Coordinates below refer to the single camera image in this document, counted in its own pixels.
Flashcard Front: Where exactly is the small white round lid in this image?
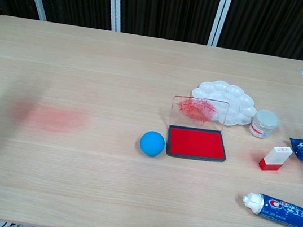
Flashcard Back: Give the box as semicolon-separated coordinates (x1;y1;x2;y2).
248;107;281;142

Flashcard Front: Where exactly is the small red white object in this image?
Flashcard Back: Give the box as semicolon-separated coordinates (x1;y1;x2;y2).
257;143;294;175

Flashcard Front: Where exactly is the blue Crest toothpaste tube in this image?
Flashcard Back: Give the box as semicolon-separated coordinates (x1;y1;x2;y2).
238;190;303;227

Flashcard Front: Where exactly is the red ink pad clear lid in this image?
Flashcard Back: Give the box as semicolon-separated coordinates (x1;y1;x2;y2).
164;93;235;165

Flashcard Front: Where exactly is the white flower paint palette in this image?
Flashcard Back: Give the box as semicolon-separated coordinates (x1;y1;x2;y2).
187;76;261;130

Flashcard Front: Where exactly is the blue ball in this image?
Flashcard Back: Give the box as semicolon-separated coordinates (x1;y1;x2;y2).
137;129;167;159

